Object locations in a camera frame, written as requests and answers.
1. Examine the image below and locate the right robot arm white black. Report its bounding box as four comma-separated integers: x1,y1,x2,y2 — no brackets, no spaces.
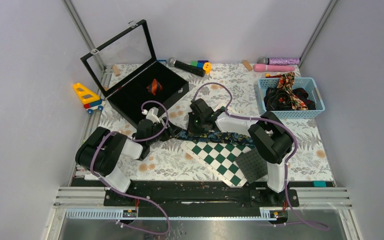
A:
186,98,294,206

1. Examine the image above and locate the dark red ties pile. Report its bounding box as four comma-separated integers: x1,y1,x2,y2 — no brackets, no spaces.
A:
263,87,316,111

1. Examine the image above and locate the yellow toy truck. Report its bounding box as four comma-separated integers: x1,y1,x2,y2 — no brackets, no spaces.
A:
72,83,106,114

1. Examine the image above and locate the small wooden block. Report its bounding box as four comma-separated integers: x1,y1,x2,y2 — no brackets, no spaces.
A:
242,60,253,72

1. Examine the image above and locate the floral table mat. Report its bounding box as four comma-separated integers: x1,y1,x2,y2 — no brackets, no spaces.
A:
84,63,335,182

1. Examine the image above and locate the green white chessboard mat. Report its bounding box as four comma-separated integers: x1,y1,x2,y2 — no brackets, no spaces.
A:
181,141,254,188

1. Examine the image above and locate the light blue plastic basket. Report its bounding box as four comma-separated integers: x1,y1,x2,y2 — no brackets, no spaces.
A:
256,77,326,119

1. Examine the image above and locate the black display box glass lid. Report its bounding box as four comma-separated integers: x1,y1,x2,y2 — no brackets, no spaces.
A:
80,19,190,123

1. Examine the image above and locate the dark blue floral tie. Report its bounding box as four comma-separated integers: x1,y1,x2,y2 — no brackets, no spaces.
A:
175,130,255,147

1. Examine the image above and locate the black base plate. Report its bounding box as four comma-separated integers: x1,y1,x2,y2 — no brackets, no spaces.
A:
103,180,300,218

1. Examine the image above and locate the orange navy striped rolled tie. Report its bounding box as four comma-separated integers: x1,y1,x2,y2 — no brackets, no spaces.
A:
146,78,163,96

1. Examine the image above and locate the black glitter microphone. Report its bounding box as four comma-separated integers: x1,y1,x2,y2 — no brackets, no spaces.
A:
167,57,206,77

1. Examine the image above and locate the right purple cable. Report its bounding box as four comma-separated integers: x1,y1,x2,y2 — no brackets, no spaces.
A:
191,82,330,232

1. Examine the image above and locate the purple glitter microphone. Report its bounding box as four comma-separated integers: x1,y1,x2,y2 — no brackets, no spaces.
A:
256,57,301,66

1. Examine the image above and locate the teal small block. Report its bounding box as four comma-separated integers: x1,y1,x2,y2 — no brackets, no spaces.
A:
312,181,327,188

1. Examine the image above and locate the green blue block stack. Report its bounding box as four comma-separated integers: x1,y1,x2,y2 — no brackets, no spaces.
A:
190,60,208,69

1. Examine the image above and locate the grey studded baseplate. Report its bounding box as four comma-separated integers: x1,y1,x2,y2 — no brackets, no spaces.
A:
235,148,268,184

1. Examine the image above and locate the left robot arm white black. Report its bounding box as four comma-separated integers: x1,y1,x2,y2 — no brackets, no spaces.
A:
75,117,183,206

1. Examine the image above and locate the wooden peg left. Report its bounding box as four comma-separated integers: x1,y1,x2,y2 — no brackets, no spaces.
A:
112,65,121,77

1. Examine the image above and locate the red floral tie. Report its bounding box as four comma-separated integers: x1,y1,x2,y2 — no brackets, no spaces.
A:
276,72,309,111

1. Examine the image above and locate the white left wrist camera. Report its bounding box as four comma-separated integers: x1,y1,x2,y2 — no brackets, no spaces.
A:
141,107,161,124

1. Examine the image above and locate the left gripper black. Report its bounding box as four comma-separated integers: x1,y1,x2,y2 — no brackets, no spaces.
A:
147,117,183,146

